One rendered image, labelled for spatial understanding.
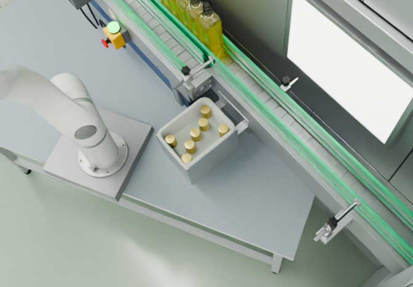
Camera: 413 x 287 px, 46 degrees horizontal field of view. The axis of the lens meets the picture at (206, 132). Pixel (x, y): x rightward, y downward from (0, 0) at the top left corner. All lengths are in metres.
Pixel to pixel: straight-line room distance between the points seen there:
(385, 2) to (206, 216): 1.01
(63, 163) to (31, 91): 0.59
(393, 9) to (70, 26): 1.55
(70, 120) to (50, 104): 0.08
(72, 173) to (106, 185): 0.14
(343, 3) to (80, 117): 0.80
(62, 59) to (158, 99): 0.48
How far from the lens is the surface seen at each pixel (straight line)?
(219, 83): 1.67
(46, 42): 2.32
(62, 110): 1.48
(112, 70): 2.13
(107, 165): 1.87
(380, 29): 1.17
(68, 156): 1.95
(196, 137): 1.66
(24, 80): 1.38
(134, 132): 1.92
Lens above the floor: 2.49
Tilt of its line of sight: 65 degrees down
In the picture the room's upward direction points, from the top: 13 degrees counter-clockwise
